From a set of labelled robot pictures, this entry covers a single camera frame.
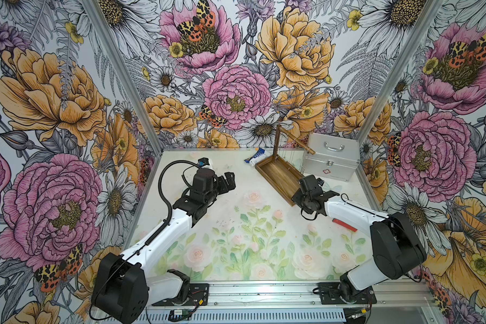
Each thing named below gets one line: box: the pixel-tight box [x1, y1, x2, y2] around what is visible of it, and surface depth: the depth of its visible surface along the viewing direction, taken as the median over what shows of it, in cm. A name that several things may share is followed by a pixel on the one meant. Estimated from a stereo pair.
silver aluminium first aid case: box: [301, 132, 361, 183], surface depth 104 cm
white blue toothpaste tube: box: [243, 147, 266, 167], surface depth 117 cm
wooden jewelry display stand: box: [254, 124, 316, 208], surface depth 113 cm
